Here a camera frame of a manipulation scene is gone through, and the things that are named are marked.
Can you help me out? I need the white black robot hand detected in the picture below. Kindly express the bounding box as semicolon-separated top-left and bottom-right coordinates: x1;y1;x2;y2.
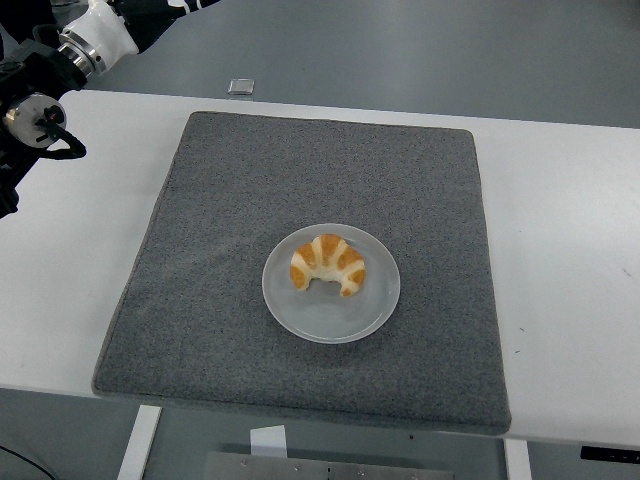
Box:
62;0;222;71

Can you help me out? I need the golden croissant bread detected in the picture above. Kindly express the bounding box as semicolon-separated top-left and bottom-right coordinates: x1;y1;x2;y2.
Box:
289;233;366;297

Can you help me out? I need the round light grey plate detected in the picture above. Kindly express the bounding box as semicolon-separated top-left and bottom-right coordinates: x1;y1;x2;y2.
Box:
261;222;402;345

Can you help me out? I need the grey metal plate with screws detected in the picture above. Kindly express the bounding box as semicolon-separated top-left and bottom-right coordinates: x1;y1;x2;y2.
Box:
202;451;457;480

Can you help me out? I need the grey felt mat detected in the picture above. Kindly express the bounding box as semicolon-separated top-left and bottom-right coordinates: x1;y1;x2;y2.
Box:
91;110;513;436

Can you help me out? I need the white table leg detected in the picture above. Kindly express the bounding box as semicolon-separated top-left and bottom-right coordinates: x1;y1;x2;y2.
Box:
502;437;534;480
115;403;164;480

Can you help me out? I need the black table control panel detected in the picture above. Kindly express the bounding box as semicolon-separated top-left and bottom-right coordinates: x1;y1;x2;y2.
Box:
579;443;640;461

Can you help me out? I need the thin black floor cable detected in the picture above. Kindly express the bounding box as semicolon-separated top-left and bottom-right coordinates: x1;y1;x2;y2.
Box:
0;442;54;480

